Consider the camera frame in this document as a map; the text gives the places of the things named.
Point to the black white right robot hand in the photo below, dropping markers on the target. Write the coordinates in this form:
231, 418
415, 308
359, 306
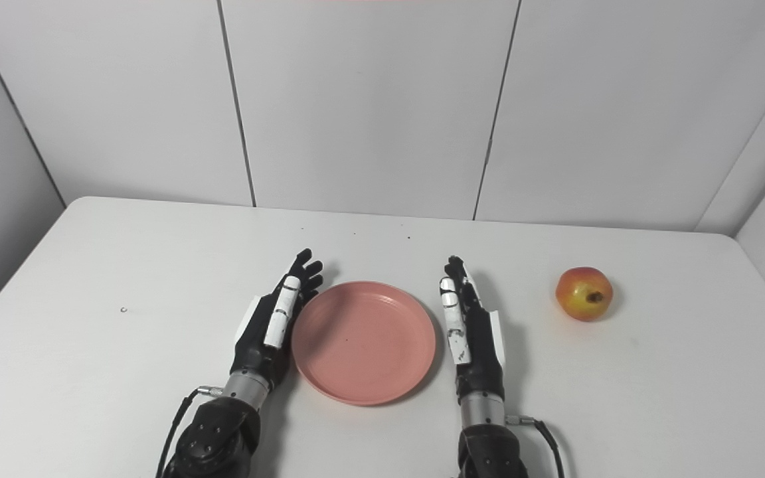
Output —
482, 345

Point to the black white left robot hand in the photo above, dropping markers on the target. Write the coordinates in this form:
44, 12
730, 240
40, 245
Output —
256, 338

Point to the pink round plate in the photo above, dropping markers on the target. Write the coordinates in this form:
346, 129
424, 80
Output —
362, 342

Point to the red yellow pomegranate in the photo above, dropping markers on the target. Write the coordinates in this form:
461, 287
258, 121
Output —
582, 292

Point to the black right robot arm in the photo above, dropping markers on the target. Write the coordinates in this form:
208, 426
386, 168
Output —
489, 445

